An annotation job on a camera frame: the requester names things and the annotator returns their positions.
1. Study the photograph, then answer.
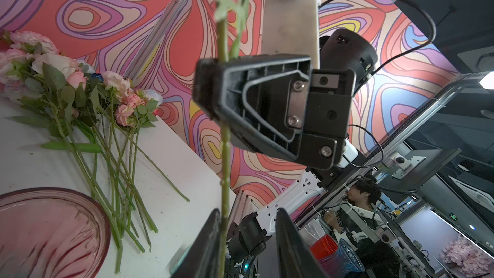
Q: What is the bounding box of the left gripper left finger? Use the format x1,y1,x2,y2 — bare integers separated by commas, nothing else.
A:
171,208,221,278

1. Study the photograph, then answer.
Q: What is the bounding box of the bunch of artificial flowers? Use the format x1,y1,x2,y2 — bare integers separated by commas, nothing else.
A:
0,30,190,275

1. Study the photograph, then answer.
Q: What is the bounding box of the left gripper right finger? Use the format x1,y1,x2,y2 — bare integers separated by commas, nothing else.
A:
275,208,327,278

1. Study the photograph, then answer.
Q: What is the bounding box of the pink grey glass vase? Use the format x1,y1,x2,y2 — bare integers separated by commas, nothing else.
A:
1,187,111,277

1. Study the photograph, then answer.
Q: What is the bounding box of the red bin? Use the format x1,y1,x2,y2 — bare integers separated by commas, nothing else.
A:
310,234,338,261

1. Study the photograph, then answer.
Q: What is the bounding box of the blue plastic basket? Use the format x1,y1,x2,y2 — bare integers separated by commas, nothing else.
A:
319,238,365,277

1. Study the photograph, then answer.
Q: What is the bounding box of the person in background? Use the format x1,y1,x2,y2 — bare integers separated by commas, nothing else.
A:
323,179,402,278

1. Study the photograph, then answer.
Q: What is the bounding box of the pink rose stem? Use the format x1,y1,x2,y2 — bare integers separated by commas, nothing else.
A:
215,0,250,277

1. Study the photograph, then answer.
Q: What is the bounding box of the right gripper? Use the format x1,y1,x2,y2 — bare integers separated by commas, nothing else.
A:
192,28,378,170

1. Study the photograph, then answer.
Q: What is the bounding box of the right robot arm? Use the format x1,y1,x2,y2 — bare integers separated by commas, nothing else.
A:
193,28,378,277

